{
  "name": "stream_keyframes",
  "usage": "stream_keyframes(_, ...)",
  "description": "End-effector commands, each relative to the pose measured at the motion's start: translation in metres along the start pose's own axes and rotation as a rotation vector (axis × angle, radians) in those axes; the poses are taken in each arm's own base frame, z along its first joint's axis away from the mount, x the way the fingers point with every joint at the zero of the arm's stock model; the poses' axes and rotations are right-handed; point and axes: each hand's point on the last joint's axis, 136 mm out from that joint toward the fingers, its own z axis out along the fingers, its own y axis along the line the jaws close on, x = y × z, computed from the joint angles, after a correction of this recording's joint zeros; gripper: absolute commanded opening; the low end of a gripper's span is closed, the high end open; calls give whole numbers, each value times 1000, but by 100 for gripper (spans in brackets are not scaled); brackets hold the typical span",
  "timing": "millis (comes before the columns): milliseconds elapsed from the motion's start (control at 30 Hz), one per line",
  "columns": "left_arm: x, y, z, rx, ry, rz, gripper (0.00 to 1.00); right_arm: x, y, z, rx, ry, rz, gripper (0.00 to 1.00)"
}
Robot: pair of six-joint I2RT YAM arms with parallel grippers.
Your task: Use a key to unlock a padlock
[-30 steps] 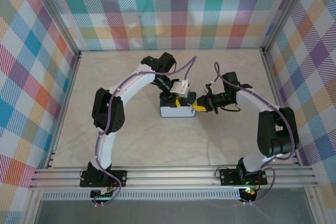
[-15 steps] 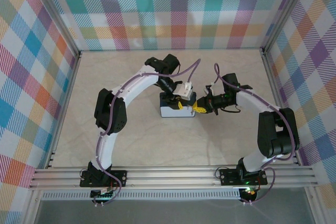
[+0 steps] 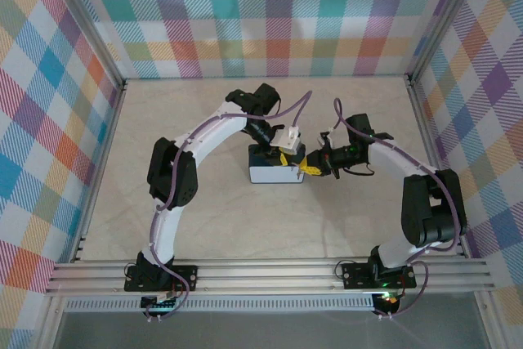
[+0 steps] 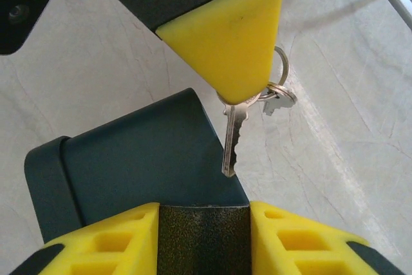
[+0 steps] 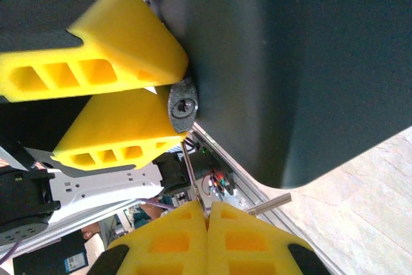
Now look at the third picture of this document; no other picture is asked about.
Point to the starry night tin box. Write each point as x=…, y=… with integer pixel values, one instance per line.
x=274, y=175

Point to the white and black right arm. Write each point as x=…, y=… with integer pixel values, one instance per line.
x=408, y=161

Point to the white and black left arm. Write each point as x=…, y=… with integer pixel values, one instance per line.
x=212, y=132

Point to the small control circuit board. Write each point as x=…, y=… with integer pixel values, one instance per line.
x=159, y=304
x=388, y=301

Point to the aluminium side frame rail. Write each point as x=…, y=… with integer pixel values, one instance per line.
x=99, y=169
x=434, y=161

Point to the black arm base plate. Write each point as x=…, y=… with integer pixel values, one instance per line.
x=186, y=277
x=355, y=275

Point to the wide aluminium base rail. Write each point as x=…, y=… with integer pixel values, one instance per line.
x=265, y=277

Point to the aluminium corner frame post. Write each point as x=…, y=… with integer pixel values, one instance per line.
x=447, y=18
x=88, y=18

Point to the aluminium frame leg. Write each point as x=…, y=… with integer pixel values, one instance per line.
x=51, y=320
x=492, y=320

